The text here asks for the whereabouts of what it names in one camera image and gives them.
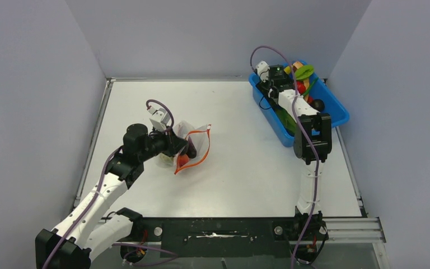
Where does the red toy strawberry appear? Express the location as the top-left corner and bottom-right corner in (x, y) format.
(297, 81), (306, 95)

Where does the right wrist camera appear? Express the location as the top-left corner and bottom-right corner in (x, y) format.
(255, 61), (270, 82)

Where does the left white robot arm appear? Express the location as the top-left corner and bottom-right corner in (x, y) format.
(35, 123), (189, 268)

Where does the clear zip top bag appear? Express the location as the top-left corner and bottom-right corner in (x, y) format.
(155, 120), (212, 174)

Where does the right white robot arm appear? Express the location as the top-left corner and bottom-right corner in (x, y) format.
(254, 61), (332, 215)

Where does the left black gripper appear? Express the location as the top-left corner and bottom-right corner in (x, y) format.
(138, 124), (188, 162)

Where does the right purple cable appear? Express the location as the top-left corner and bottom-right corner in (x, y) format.
(250, 45), (321, 269)

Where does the green toy cabbage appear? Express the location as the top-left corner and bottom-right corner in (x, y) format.
(157, 154), (174, 168)

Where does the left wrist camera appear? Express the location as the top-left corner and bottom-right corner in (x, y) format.
(148, 107), (171, 132)

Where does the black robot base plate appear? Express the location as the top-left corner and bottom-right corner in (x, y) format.
(120, 217), (314, 261)

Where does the blue plastic bin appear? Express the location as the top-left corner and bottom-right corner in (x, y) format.
(249, 62), (349, 147)

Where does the black toy plum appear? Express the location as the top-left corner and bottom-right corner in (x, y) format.
(310, 99), (325, 112)

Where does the dark purple toy eggplant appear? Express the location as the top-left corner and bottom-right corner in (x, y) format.
(186, 138), (197, 159)

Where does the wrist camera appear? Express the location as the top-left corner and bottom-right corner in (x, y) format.
(148, 107), (171, 132)
(255, 61), (270, 82)

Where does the toy peach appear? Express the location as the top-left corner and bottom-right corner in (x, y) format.
(177, 154), (190, 168)

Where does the green toy leaf vegetable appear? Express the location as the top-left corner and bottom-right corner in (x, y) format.
(295, 64), (314, 81)

